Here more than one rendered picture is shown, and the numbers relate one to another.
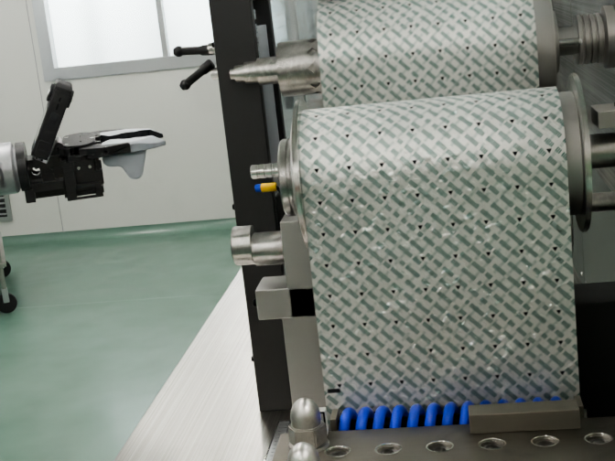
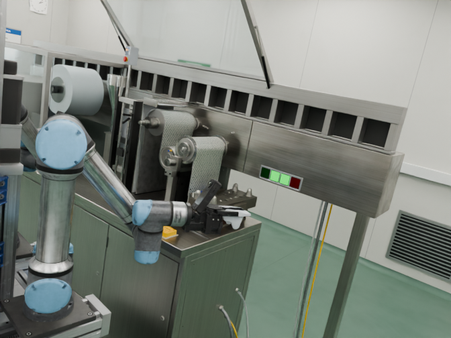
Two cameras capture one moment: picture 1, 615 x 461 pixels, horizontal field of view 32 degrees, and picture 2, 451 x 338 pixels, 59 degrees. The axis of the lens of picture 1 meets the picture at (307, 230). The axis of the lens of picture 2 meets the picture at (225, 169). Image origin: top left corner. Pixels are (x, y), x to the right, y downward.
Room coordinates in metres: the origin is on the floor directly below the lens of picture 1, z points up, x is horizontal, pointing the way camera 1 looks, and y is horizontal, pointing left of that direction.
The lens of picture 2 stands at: (-0.05, 1.67, 1.64)
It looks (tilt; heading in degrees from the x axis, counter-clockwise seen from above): 13 degrees down; 297
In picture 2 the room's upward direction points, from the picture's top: 11 degrees clockwise
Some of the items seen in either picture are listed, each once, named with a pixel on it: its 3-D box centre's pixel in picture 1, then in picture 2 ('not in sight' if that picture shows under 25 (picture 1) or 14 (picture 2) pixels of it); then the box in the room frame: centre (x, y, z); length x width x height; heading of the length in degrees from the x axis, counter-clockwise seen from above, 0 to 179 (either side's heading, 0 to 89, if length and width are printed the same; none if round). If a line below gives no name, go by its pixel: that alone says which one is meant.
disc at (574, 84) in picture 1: (577, 153); (216, 147); (0.99, -0.26, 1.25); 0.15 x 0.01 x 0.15; 172
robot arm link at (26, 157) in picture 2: not in sight; (31, 159); (1.52, 0.50, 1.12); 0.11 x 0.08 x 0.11; 10
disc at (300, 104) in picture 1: (307, 176); (186, 149); (1.02, -0.01, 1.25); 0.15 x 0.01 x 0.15; 172
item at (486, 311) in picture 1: (444, 323); (205, 176); (0.95, -0.12, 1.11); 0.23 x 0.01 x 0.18; 82
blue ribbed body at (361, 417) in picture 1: (455, 420); not in sight; (0.93, -0.12, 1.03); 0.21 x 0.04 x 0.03; 82
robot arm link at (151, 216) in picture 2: not in sight; (152, 213); (0.61, 0.76, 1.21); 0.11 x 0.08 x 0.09; 49
